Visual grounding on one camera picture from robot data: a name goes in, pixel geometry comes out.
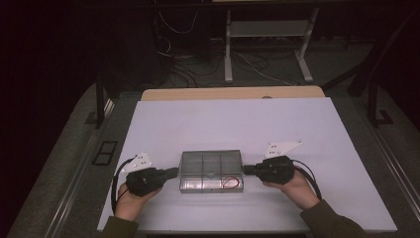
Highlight person's right hand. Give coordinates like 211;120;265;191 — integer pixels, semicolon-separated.
262;169;322;211

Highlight red rubber band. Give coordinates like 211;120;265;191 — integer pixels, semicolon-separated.
221;177;241;189

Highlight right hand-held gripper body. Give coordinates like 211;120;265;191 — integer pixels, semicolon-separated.
253;139;304;185

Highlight right hand-held gripper cable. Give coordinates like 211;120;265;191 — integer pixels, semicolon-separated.
291;159;323;201

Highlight white board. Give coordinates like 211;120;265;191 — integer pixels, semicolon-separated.
96;96;398;233

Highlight wooden table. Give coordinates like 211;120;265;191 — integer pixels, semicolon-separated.
141;85;327;102

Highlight black metal stand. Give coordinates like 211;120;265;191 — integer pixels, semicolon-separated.
367;74;394;129
94;71;115;130

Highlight clear plastic compartment box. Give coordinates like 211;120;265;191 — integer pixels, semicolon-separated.
178;150;245;194

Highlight black floor cables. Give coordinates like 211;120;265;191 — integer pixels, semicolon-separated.
162;54;229;89

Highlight grey metal stand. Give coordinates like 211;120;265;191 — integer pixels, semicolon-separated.
224;7;320;84

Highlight left hand-held gripper cable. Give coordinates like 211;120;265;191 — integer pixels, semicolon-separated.
110;157;136;214

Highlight white floor cable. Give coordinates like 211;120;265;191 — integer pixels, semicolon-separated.
236;52;293;87

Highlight hanging white cable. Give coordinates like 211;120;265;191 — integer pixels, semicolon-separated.
157;9;200;35

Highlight hand-held gripper cable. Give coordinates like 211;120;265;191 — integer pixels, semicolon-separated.
110;157;136;214
291;159;323;201

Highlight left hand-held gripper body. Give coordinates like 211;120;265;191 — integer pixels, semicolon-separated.
121;151;168;198

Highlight person's left hand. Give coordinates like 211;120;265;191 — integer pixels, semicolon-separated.
114;182;163;223

